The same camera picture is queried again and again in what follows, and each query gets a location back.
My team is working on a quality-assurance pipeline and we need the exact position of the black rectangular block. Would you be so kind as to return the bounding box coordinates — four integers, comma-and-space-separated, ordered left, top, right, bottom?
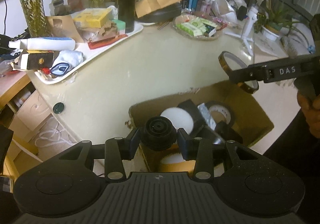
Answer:
177, 99, 206, 138

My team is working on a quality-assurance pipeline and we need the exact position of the small black round knob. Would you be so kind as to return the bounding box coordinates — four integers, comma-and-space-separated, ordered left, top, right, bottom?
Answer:
140, 116, 177, 151

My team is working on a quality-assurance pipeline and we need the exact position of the amber tape ring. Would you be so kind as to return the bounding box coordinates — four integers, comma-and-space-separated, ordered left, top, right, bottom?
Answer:
218, 50, 260, 94

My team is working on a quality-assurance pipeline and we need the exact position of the silver foil packet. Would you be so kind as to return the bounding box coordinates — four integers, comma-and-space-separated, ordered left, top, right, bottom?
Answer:
197, 103, 216, 130

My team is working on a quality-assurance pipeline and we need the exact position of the person's right hand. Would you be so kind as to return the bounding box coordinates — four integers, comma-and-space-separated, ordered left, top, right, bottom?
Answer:
297, 91, 320, 139

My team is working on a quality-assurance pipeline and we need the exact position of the potted green plant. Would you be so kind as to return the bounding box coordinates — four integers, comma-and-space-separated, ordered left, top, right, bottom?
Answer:
253, 0, 307, 41

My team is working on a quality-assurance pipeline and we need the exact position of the brown cardboard box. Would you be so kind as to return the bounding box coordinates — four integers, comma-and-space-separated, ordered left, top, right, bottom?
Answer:
125, 80, 275, 173

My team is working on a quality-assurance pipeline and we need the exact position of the white foam disc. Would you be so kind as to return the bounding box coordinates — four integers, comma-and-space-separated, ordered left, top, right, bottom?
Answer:
161, 107, 194, 134

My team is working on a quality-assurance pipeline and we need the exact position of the brown tape roll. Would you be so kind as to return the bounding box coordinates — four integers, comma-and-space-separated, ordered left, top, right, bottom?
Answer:
205, 101, 235, 127

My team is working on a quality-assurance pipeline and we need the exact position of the white mini tripod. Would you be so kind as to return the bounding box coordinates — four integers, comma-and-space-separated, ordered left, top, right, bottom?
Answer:
225, 0, 270, 56

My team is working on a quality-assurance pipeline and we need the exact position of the dark green bottle cap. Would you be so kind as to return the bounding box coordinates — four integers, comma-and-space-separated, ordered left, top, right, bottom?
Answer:
52, 102, 65, 114

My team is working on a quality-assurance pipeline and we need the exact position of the glass dish with packets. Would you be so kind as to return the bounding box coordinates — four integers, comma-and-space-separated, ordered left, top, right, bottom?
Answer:
172, 13, 228, 41

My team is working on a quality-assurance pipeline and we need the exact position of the white plastic tray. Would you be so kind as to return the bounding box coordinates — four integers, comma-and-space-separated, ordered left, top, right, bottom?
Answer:
34, 22, 144, 85

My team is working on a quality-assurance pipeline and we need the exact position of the wooden side cabinet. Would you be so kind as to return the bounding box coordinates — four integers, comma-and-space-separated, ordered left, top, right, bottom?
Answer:
1, 71, 51, 181

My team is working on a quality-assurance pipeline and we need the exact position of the white blue rolled cloth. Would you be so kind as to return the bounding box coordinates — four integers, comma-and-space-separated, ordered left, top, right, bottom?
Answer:
50, 51, 84, 76

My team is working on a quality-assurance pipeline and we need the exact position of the red flat packet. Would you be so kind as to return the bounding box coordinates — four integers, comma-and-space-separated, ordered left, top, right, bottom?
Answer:
87, 34, 128, 50

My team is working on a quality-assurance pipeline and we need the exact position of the black oval case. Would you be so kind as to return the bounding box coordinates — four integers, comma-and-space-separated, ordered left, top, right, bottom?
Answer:
135, 2, 182, 23

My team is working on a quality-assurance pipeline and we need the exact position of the black gold box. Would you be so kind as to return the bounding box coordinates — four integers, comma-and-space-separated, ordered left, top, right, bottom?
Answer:
11, 51, 55, 71

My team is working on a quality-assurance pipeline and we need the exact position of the green white small box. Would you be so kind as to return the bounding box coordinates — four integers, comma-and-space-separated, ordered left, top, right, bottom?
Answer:
112, 19, 126, 35

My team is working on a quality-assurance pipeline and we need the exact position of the white blue tube package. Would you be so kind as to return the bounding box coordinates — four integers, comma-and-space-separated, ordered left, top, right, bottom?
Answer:
8, 37, 76, 51

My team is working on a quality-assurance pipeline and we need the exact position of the yellow cardboard box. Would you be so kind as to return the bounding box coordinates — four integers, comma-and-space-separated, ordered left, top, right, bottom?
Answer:
73, 8, 113, 28

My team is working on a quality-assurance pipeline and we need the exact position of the brown paper envelope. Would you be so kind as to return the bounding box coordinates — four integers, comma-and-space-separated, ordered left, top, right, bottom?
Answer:
135, 0, 181, 18

